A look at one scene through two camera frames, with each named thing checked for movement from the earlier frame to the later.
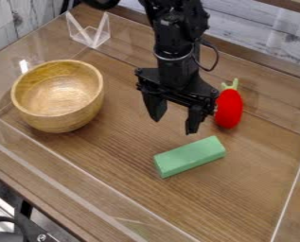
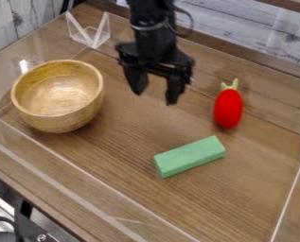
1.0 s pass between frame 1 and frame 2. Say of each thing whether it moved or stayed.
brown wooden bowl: stayed
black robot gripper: moved
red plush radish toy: stayed
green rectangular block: stayed
